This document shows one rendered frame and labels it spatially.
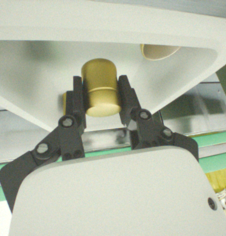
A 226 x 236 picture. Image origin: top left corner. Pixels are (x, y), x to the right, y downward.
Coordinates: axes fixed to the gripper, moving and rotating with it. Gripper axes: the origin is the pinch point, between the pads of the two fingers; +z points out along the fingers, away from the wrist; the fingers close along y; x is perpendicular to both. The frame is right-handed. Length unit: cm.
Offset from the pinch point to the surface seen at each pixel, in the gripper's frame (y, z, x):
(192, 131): 19.8, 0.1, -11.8
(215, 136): 28.0, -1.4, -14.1
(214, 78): 30.5, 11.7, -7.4
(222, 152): 28.8, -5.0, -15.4
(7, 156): -21.0, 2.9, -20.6
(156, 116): 12.3, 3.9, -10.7
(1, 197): -22.7, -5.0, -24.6
